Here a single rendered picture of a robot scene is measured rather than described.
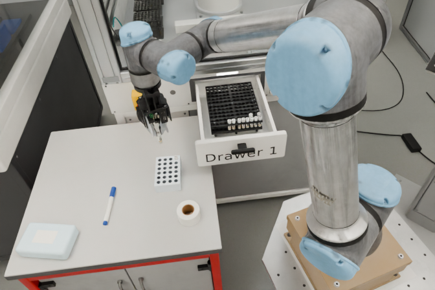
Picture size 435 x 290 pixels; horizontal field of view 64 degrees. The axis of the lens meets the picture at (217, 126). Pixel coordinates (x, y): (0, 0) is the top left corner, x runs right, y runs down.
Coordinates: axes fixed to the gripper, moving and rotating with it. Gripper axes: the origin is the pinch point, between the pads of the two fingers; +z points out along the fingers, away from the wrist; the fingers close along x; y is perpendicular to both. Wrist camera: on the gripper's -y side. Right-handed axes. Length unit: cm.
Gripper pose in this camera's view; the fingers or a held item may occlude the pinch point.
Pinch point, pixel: (157, 130)
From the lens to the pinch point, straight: 106.6
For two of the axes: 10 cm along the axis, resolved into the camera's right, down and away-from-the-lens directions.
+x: 9.2, -3.1, 2.5
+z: 0.5, 7.1, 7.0
